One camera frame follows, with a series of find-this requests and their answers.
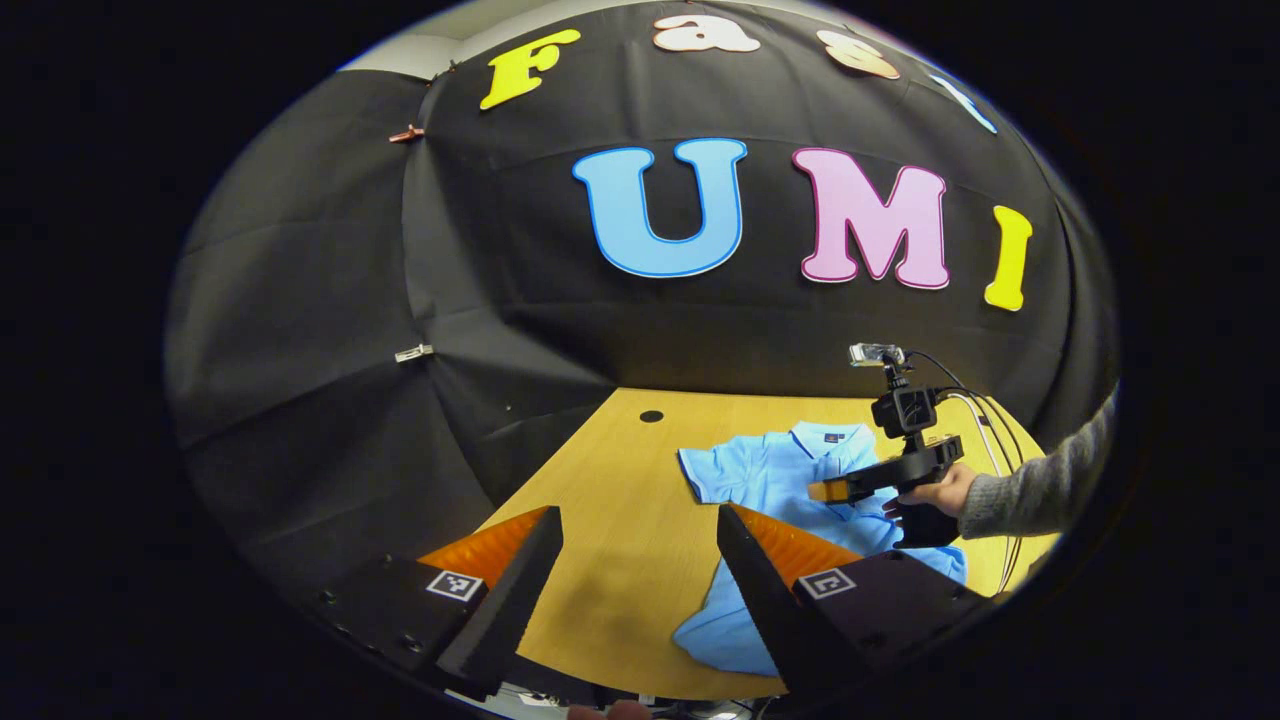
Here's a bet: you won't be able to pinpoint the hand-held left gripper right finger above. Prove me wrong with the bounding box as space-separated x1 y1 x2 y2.
716 503 991 701

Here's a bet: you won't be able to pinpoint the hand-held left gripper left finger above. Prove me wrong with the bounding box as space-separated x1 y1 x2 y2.
300 506 564 703

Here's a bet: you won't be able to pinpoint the light blue T-shirt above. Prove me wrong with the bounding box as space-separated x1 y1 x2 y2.
672 421 969 678

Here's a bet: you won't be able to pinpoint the black backdrop cloth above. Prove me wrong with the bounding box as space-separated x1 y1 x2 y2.
165 0 1119 601

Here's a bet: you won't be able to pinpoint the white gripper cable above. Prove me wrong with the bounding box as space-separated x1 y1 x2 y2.
943 392 1004 479

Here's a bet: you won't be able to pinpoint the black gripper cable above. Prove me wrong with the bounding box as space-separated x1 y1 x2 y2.
903 350 1029 593

